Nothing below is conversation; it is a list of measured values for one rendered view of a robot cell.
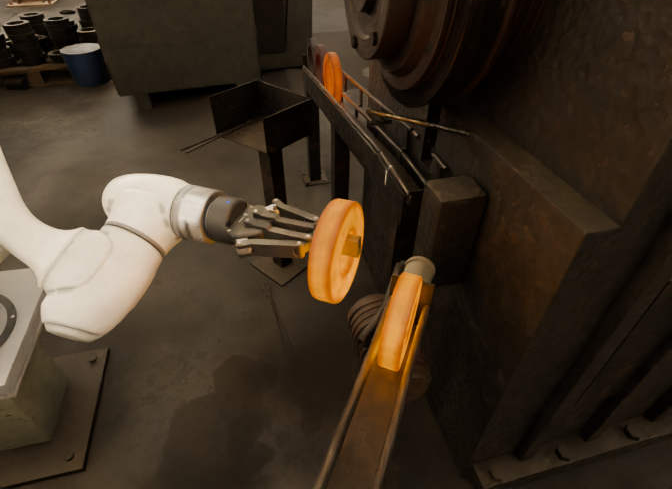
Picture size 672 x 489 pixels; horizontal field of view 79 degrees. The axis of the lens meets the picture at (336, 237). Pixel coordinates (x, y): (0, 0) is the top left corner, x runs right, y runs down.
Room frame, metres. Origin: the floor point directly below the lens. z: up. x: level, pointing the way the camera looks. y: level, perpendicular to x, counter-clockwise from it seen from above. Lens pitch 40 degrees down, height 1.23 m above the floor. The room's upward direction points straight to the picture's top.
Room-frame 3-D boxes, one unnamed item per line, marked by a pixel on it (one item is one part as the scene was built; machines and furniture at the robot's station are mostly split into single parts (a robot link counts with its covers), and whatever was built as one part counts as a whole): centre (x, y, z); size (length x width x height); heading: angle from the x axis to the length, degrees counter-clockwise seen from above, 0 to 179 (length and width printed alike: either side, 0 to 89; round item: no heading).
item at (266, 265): (1.28, 0.24, 0.36); 0.26 x 0.20 x 0.72; 49
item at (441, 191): (0.65, -0.23, 0.68); 0.11 x 0.08 x 0.24; 104
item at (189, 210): (0.53, 0.21, 0.82); 0.09 x 0.06 x 0.09; 159
